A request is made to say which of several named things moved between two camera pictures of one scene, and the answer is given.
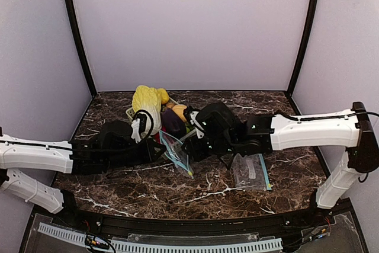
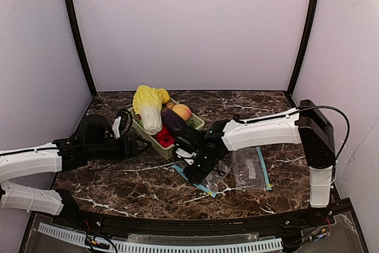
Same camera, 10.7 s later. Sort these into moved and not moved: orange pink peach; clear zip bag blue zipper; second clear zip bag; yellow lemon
Moved: clear zip bag blue zipper
Not moved: orange pink peach; yellow lemon; second clear zip bag
